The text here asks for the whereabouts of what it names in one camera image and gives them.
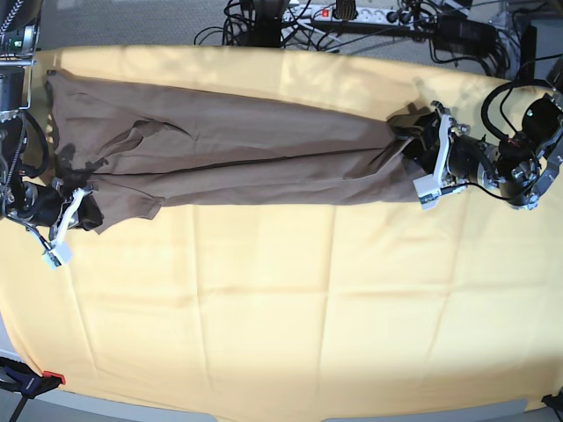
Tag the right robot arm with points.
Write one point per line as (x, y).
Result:
(25, 152)

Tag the black power adapter box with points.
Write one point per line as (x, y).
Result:
(465, 32)

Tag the yellow table cloth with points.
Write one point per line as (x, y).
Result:
(300, 313)

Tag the black stand post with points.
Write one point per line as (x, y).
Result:
(267, 24)

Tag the white power strip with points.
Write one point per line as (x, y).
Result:
(317, 15)

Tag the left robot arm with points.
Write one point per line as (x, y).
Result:
(518, 169)

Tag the black box right edge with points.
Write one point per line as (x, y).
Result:
(528, 53)

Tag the brown T-shirt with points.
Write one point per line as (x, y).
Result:
(143, 147)

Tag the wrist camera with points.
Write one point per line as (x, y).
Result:
(428, 191)
(58, 255)

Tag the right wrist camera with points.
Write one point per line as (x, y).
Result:
(58, 255)

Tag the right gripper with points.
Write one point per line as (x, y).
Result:
(48, 212)

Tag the black clamp right corner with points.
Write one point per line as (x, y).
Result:
(555, 402)

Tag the black clamp with orange tip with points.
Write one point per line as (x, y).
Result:
(17, 377)

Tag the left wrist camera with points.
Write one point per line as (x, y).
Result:
(428, 191)

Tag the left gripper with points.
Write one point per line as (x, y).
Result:
(434, 141)

